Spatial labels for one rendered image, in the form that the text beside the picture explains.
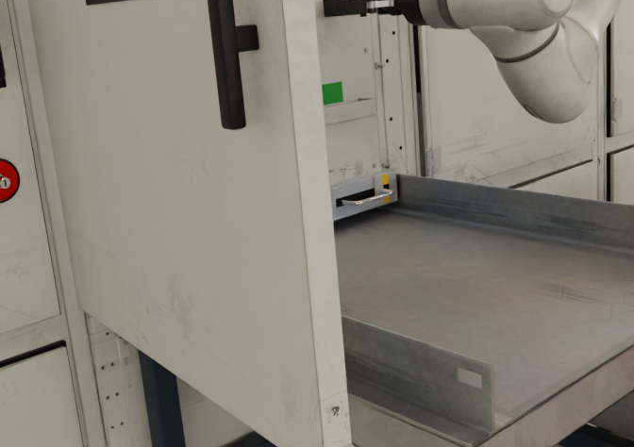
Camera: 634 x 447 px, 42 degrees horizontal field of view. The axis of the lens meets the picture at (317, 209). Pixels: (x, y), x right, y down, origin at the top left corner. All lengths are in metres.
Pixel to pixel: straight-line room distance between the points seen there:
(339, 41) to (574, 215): 0.49
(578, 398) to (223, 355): 0.37
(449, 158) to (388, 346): 0.91
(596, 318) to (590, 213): 0.31
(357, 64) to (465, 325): 0.61
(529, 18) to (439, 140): 0.60
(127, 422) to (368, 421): 0.58
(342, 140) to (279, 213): 0.79
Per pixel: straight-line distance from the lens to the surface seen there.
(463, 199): 1.48
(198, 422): 1.44
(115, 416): 1.36
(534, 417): 0.86
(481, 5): 1.16
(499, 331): 1.02
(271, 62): 0.67
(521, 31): 1.17
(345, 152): 1.48
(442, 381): 0.83
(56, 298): 1.24
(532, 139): 1.95
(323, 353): 0.71
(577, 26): 1.27
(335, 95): 1.46
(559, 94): 1.26
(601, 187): 2.26
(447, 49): 1.70
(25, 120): 1.18
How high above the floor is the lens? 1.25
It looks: 14 degrees down
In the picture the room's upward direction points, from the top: 5 degrees counter-clockwise
